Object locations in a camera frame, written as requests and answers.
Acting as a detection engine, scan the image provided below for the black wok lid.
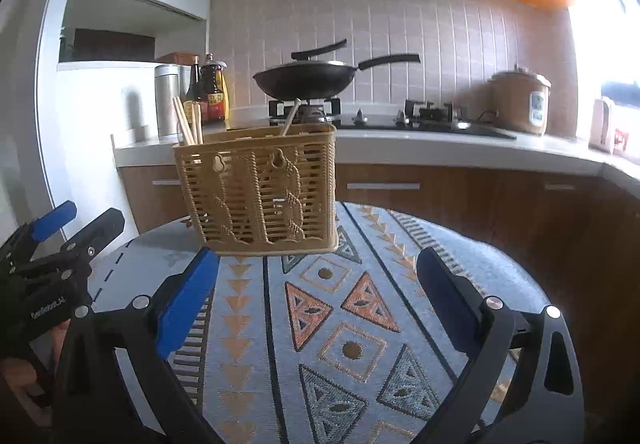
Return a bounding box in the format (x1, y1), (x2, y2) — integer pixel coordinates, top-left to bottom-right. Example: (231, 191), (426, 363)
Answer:
(255, 38), (358, 74)

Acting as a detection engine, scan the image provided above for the beige rice cooker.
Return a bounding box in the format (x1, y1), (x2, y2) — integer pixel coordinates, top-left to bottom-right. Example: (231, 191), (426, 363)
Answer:
(487, 66), (552, 136)

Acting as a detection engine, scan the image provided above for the brown wooden box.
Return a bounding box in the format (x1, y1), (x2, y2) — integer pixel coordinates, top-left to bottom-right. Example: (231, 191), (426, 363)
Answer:
(155, 52), (202, 66)

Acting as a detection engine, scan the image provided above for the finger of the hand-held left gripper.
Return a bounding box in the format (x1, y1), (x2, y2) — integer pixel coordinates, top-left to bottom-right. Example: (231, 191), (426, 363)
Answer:
(20, 208), (126, 282)
(0, 200), (78, 269)

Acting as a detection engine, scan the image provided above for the steel canister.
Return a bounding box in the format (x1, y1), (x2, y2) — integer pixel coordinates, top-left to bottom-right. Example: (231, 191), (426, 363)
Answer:
(154, 64), (194, 141)

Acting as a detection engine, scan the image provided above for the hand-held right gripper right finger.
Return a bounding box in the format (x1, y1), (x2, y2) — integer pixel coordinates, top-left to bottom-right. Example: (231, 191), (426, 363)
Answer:
(416, 246), (587, 444)

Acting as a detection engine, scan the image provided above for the dark wooden cabinet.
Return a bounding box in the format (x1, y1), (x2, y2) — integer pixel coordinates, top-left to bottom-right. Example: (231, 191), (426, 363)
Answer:
(74, 28), (156, 62)

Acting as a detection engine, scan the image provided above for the yellow woven plastic basket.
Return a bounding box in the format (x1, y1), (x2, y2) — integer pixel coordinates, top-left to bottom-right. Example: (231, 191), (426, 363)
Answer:
(172, 123), (337, 258)

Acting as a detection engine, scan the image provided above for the person's left hand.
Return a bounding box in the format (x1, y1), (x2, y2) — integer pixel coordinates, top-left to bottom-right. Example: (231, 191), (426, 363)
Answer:
(0, 324), (68, 397)

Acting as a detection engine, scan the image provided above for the small dark soy sauce bottle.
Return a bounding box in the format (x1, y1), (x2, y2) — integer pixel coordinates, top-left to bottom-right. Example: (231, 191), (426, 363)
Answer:
(184, 56), (208, 125)

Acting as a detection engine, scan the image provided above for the black glass gas cooktop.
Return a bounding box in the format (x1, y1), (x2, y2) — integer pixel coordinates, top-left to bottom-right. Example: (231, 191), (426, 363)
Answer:
(227, 111), (517, 141)

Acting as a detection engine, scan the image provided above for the patterned grey tablecloth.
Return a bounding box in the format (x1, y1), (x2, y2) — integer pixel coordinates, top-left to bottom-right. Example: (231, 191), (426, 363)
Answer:
(92, 201), (586, 444)

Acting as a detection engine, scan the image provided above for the white electric kettle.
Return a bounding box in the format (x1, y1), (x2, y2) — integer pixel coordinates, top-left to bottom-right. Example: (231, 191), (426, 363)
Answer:
(588, 96), (615, 153)

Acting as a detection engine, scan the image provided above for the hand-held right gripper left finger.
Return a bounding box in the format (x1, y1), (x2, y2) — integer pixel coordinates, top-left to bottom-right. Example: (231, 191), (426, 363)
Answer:
(52, 246), (223, 444)

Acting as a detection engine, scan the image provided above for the black wok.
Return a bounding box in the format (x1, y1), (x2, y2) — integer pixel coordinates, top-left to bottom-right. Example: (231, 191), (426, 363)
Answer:
(252, 54), (421, 99)

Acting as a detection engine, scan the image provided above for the large dark sauce bottle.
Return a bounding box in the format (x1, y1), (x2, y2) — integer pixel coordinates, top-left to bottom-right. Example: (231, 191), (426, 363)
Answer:
(200, 54), (226, 123)

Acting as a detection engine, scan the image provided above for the gas burner with pan support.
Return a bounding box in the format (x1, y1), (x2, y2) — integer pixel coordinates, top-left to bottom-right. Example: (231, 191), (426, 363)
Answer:
(269, 96), (343, 125)
(404, 98), (472, 129)

